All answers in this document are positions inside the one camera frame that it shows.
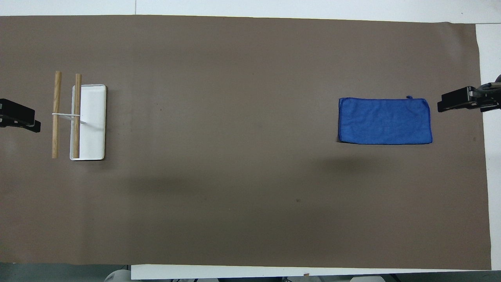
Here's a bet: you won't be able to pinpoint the white towel rack wooden bars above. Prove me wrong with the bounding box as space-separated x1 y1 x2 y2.
51 71 107 161

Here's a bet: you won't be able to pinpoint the blue towel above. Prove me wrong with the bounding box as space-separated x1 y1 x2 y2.
337 96 433 145

